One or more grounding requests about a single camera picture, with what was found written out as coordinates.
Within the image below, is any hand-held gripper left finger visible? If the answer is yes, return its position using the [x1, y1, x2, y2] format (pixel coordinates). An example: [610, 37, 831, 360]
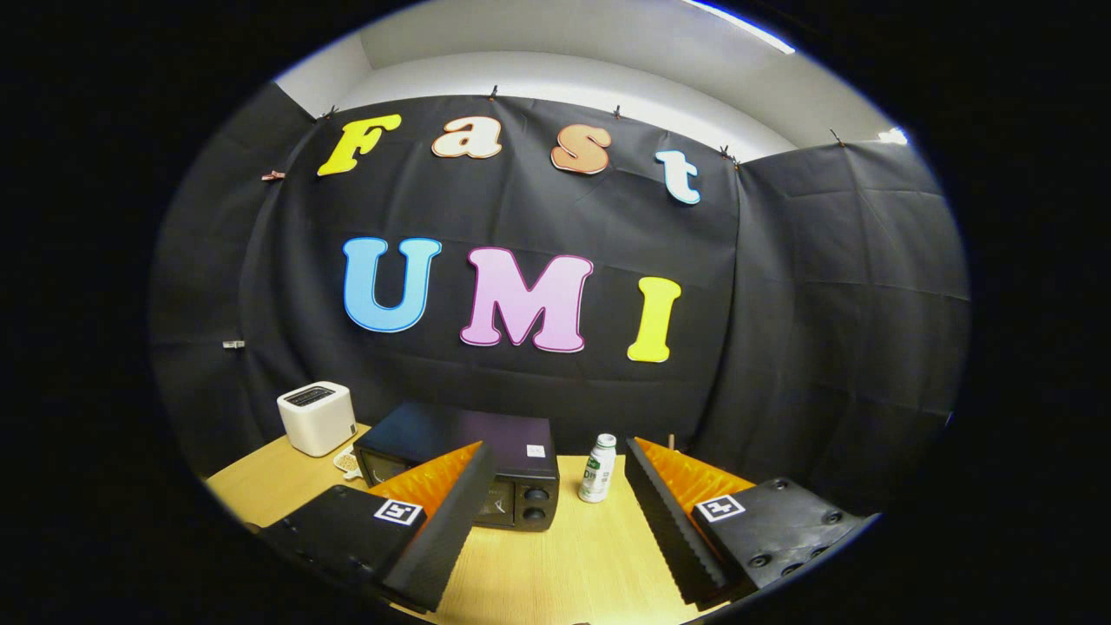
[258, 441, 500, 615]

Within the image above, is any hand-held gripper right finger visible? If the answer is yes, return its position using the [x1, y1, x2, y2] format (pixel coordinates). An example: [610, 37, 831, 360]
[625, 437, 873, 609]

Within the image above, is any black toaster oven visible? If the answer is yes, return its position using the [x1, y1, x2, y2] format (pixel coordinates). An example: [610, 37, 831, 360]
[352, 401, 561, 533]

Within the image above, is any white bread toaster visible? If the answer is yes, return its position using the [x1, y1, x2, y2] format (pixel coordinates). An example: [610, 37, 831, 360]
[277, 381, 358, 457]

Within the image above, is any white green drink bottle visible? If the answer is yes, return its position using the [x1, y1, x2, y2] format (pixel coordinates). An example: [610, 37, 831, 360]
[578, 433, 618, 503]

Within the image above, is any black backdrop cloth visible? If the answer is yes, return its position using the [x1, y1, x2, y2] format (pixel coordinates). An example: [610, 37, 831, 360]
[149, 81, 970, 517]

